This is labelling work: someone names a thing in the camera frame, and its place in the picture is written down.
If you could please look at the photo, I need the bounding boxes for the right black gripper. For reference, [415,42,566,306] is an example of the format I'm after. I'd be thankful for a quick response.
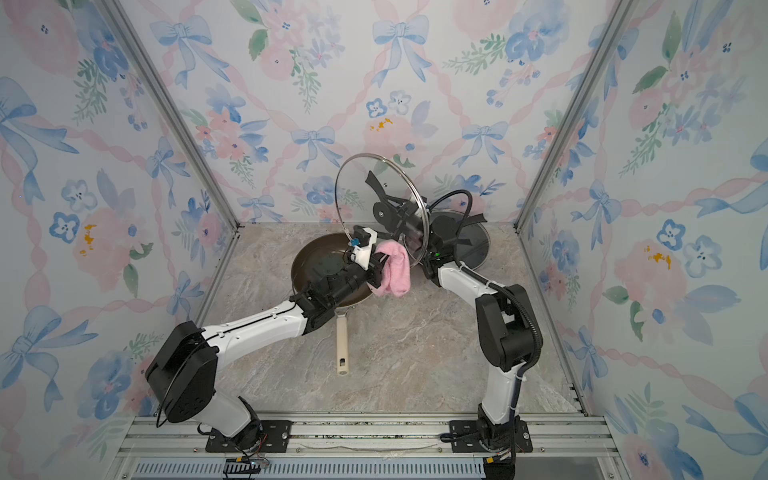
[379,195,438,260]

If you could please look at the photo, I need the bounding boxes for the pink cloth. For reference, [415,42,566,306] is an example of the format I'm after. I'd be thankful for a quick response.
[369,240,411,298]

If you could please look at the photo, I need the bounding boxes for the glass pot lid black handle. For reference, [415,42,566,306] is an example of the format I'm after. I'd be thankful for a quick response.
[334,152,431,268]

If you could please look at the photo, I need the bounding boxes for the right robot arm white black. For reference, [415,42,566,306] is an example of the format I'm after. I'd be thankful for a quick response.
[372,197,543,451]

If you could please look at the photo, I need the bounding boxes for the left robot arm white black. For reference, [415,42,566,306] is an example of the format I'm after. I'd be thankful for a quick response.
[145,253,390,452]

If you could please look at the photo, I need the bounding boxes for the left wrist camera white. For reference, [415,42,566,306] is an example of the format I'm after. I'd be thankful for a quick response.
[349,225,378,270]

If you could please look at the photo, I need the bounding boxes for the frying pan beige handle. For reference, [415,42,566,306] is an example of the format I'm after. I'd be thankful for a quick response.
[290,232,376,377]

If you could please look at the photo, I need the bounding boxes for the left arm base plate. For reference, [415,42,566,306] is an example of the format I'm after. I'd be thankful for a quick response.
[205,420,293,455]

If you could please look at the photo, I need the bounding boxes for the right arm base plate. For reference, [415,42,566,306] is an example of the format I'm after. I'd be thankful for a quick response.
[440,417,533,454]

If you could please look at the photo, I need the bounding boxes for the aluminium mounting rail frame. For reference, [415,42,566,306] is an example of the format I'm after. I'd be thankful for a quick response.
[106,412,629,479]

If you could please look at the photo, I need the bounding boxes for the right corner aluminium post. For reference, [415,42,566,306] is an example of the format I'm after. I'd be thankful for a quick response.
[514,0,635,235]

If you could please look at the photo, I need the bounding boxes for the corner aluminium post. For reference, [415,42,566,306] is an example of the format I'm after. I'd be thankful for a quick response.
[95,1,242,229]
[514,0,635,235]

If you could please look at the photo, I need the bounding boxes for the left corner aluminium post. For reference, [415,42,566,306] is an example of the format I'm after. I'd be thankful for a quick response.
[95,1,242,229]

